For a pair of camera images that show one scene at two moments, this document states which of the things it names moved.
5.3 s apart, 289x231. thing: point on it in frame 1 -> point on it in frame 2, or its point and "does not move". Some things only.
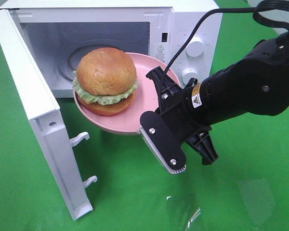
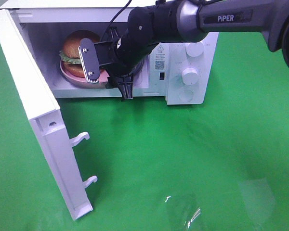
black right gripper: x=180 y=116 -> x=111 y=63
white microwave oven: x=62 y=31 does not move
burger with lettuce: x=105 y=81 -> x=70 y=55
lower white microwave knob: x=188 y=73 does not move
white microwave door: x=45 y=114 does not move
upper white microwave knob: x=195 y=46 does not move
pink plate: x=127 y=121 -> x=82 y=82
